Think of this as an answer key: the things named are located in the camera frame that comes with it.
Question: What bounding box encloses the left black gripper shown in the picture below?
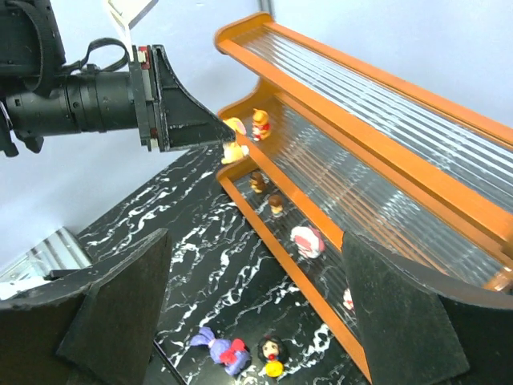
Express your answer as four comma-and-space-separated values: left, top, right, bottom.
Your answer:
1, 45, 235, 156

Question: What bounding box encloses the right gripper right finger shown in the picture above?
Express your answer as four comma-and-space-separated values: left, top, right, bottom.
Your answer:
341, 232, 512, 384

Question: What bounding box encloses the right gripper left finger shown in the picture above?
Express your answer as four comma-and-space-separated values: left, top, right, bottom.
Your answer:
1, 229, 172, 384

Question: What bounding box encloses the yellow rabbit toy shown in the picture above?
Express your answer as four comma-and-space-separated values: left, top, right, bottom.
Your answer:
221, 117, 249, 164

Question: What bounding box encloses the yellow bear toy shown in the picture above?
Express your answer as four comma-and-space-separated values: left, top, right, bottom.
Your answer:
252, 108, 271, 141

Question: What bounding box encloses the purple donkey toy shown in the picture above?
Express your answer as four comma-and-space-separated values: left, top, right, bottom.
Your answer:
189, 326, 251, 376

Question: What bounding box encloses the pink hat girl toy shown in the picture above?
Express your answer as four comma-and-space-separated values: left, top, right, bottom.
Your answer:
290, 226, 325, 259

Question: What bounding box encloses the black hair princess toy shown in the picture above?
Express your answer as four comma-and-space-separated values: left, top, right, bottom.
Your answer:
257, 335, 289, 379

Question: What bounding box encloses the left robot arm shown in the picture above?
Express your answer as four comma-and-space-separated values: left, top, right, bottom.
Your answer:
1, 1, 235, 157

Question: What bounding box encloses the orange wooden glass shelf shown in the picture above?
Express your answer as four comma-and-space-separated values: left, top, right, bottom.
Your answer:
215, 12, 512, 384

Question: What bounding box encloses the pink piglet toy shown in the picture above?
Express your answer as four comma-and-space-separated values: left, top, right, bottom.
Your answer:
343, 288, 354, 311

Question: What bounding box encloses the brown dog toy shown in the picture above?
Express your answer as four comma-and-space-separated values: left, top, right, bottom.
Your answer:
249, 171, 267, 194

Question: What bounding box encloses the brown hair boy toy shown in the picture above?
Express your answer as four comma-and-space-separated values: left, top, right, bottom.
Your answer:
268, 194, 284, 217

